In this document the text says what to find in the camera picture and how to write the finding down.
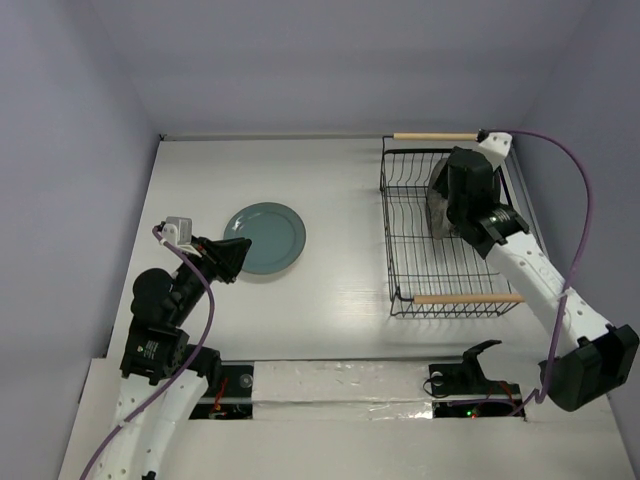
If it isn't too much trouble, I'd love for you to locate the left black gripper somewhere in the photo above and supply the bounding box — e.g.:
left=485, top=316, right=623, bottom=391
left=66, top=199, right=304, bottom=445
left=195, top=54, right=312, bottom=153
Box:
left=170, top=232, right=251, bottom=323

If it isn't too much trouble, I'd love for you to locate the teal plate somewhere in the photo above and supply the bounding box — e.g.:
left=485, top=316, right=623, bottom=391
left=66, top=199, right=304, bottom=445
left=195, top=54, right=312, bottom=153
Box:
left=223, top=202, right=307, bottom=275

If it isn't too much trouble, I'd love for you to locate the grey reindeer plate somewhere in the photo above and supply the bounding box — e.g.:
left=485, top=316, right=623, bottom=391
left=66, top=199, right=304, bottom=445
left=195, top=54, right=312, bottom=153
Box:
left=426, top=158, right=459, bottom=240

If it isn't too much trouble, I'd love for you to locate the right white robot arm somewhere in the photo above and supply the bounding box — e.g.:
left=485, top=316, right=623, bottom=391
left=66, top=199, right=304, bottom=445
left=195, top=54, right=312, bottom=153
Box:
left=434, top=147, right=639, bottom=412

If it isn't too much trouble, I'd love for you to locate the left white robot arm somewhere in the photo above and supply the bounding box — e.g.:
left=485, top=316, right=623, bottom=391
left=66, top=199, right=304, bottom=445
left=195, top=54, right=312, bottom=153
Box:
left=93, top=237, right=251, bottom=479

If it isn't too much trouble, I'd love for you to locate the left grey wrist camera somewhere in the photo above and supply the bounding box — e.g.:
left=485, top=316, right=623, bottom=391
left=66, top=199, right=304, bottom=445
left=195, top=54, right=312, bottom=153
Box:
left=160, top=216, right=194, bottom=252

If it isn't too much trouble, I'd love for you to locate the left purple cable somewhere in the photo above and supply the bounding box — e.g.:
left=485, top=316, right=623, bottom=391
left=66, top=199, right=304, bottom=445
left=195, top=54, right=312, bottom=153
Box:
left=79, top=224, right=217, bottom=480

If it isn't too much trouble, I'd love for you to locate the purple cable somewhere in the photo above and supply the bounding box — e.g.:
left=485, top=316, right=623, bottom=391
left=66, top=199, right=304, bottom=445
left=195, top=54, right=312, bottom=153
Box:
left=507, top=129, right=596, bottom=416
left=79, top=224, right=217, bottom=480

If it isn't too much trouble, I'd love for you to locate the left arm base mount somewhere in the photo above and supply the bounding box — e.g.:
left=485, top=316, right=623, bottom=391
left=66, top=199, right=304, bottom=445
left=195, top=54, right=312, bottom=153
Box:
left=190, top=362, right=254, bottom=420

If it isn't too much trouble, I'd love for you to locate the black wire dish rack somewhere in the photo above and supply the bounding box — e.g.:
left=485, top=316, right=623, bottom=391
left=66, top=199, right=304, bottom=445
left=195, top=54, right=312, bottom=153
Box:
left=379, top=136, right=523, bottom=318

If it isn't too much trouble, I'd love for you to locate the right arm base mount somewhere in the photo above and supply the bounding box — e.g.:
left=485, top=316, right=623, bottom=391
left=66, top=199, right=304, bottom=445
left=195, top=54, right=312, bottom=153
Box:
left=423, top=340, right=521, bottom=400

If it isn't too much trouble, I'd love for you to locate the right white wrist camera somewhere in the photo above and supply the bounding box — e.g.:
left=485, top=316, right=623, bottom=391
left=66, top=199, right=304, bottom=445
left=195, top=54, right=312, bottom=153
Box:
left=475, top=129, right=513, bottom=170

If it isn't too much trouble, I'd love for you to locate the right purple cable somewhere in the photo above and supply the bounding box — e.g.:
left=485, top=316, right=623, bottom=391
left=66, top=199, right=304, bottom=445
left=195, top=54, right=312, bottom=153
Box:
left=507, top=129, right=596, bottom=416

